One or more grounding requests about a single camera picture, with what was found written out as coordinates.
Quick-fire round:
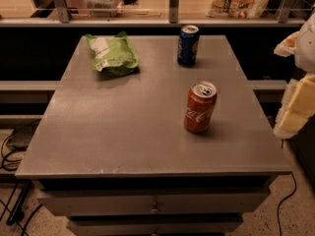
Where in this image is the blue pepsi can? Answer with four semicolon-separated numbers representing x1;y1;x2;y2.
177;25;200;66

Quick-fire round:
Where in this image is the grey drawer cabinet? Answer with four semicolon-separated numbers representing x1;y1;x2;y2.
17;35;290;236

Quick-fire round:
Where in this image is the red coke can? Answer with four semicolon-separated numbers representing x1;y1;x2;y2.
184;80;218;134

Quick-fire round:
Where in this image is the grey metal shelf rail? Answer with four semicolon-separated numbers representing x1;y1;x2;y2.
0;0;314;28

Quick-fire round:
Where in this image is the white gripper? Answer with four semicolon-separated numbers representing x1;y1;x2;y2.
274;14;315;139

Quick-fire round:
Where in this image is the black cables left floor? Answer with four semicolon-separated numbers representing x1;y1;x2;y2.
0;118;43;236

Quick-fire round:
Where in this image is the green rice chip bag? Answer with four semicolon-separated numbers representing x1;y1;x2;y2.
86;31;139;77

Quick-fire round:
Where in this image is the clear plastic container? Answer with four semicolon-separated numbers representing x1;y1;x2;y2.
85;0;122;18

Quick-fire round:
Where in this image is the black cable right floor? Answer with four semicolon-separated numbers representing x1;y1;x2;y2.
276;172;298;236

